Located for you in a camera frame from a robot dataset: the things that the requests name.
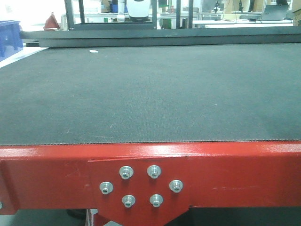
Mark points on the silver bolt far left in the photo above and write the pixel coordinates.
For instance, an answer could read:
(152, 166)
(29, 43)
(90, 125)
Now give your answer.
(106, 187)

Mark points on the black metal frame stand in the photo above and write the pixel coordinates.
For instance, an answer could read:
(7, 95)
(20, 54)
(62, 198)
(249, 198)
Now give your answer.
(79, 19)

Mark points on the grey laptop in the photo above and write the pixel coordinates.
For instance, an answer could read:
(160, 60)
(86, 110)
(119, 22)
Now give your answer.
(274, 12)

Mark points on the silver bolt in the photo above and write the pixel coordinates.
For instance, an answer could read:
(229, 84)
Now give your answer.
(126, 172)
(128, 200)
(156, 200)
(176, 186)
(106, 187)
(154, 171)

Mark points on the silver bolt lower left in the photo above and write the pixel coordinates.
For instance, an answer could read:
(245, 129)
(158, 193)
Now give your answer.
(128, 200)

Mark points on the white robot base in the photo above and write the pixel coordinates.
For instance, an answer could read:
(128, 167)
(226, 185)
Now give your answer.
(138, 10)

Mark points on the blue plastic crate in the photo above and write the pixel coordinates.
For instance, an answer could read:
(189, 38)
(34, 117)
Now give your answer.
(10, 38)

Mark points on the silver bolt upper left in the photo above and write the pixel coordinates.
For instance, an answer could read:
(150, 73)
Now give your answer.
(126, 172)

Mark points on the red metal table frame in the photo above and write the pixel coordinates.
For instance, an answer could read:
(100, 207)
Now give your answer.
(214, 174)

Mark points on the silver bolt upper right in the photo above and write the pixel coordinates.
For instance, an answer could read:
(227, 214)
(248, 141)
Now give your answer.
(154, 171)

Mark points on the silver bolt far right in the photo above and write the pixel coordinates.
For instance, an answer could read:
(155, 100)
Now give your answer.
(176, 186)

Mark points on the silver bolt lower right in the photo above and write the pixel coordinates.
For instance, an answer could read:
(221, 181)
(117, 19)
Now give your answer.
(156, 200)

